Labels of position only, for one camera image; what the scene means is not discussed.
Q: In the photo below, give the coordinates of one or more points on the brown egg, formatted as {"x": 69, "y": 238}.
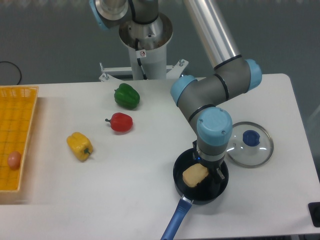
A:
{"x": 14, "y": 160}

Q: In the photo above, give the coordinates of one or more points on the black corner device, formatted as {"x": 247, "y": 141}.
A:
{"x": 314, "y": 210}

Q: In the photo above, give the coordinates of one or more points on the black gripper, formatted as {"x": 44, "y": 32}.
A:
{"x": 210, "y": 157}

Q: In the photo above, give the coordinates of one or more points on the red bell pepper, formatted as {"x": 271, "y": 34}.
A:
{"x": 120, "y": 122}

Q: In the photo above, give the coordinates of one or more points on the green bell pepper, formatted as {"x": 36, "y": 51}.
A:
{"x": 126, "y": 96}

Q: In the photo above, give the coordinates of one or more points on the black pot with blue handle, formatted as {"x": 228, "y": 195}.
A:
{"x": 205, "y": 192}

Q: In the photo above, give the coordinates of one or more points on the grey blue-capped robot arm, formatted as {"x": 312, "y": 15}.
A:
{"x": 198, "y": 100}

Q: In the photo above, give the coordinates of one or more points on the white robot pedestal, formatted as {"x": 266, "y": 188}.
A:
{"x": 147, "y": 50}

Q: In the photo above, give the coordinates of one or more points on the yellow bell pepper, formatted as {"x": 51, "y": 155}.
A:
{"x": 80, "y": 145}

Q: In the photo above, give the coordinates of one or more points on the yellow plastic basket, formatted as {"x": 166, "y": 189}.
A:
{"x": 17, "y": 108}

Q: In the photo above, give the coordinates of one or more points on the glass lid with blue knob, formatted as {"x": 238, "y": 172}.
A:
{"x": 250, "y": 145}

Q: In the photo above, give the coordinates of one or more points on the pale yellow bread loaf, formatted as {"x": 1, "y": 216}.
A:
{"x": 194, "y": 175}

